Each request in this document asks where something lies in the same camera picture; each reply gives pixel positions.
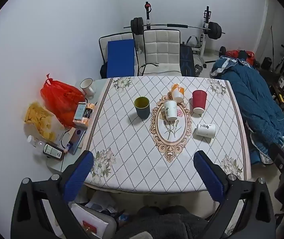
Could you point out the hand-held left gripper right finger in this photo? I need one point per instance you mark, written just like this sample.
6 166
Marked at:
210 176

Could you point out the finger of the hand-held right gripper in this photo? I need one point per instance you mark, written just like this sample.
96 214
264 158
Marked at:
282 158

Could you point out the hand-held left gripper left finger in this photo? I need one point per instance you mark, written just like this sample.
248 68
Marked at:
78 176

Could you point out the white paper cup black print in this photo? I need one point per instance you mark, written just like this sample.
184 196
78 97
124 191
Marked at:
170 112
206 130

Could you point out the red paper cup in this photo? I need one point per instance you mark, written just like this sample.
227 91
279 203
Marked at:
198 103

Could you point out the orange patterned paper cup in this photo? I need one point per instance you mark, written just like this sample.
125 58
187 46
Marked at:
177 93

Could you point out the dark cup with green inside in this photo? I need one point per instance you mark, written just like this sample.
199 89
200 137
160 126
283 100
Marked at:
142 109

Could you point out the dark glass bottle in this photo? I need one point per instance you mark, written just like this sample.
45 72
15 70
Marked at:
53 151

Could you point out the dark smartphone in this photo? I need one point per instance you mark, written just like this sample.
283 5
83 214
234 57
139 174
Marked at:
77 140

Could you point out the white case with red label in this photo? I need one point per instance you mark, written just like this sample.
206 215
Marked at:
92 221

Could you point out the clear plastic bottle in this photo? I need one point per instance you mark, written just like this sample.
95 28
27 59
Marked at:
36 141

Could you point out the floral diamond-pattern tablecloth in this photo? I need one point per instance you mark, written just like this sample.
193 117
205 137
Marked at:
122 134

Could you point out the blue quilt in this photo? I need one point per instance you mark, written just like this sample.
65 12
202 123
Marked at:
254 99

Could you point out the light blue small box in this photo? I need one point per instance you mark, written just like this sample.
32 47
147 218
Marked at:
80 111

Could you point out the dark jar with label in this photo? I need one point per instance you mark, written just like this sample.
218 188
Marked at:
89 111

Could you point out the clear bag of yellow chips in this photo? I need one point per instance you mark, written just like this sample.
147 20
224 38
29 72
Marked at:
39 119

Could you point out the red plastic bag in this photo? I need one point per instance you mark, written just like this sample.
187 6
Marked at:
59 97

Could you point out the white ceramic mug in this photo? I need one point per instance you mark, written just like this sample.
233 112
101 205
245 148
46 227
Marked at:
88 87

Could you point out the metal dumbbell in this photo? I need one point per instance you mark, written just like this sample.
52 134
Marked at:
199 67

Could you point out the dark blue bench pad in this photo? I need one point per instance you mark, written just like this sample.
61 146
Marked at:
186 59

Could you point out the blue board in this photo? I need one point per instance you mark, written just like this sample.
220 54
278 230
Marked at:
120 58

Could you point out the white weight rack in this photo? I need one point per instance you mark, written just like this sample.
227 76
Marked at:
205 42

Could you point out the white padded chair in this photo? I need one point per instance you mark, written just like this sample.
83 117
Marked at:
160 47

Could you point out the barbell with black plates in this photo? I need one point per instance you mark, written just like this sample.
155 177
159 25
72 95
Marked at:
169 25

